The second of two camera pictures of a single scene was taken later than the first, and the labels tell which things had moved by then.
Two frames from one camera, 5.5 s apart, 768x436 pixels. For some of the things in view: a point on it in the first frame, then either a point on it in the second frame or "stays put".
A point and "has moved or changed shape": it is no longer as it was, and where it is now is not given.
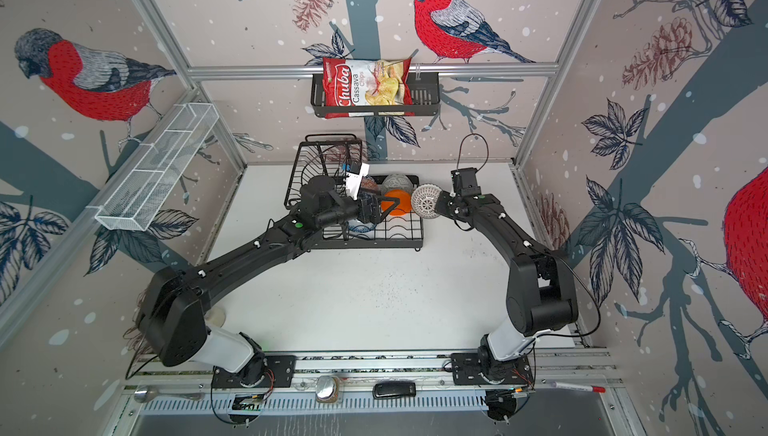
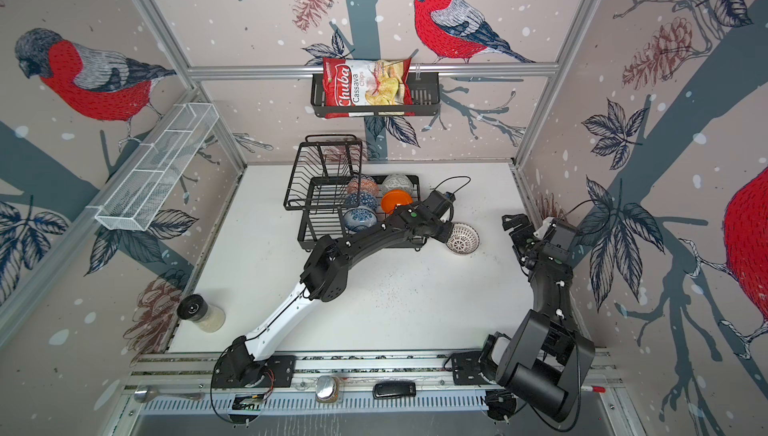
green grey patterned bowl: (396, 182) stays put
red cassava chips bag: (350, 82) stays put
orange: (368, 182) stays put
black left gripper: (374, 215) -> (446, 233)
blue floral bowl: (359, 226) stays put
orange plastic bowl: (404, 205) stays put
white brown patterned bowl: (424, 200) has moved or changed shape
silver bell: (327, 389) stays put
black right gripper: (444, 197) -> (526, 229)
